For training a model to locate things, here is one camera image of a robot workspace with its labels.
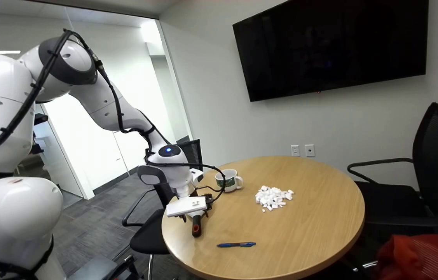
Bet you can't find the black mesh office chair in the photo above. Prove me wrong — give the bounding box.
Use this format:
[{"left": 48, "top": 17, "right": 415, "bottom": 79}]
[
  {"left": 346, "top": 102, "right": 438, "bottom": 238},
  {"left": 121, "top": 139, "right": 204, "bottom": 280}
]

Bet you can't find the white mug with green print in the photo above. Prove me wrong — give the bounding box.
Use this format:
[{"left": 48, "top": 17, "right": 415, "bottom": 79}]
[{"left": 215, "top": 168, "right": 244, "bottom": 193}]

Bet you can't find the blue pen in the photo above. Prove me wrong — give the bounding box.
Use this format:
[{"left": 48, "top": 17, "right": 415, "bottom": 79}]
[{"left": 216, "top": 241, "right": 257, "bottom": 249}]

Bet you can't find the heap of white pieces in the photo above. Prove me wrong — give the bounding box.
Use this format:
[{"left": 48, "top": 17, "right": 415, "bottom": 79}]
[{"left": 255, "top": 185, "right": 295, "bottom": 213}]

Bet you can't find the red cloth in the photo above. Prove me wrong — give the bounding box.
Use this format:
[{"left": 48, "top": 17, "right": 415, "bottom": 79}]
[{"left": 373, "top": 234, "right": 438, "bottom": 280}]

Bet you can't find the black wall television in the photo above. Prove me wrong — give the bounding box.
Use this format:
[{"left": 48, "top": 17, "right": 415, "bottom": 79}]
[{"left": 232, "top": 0, "right": 429, "bottom": 103}]

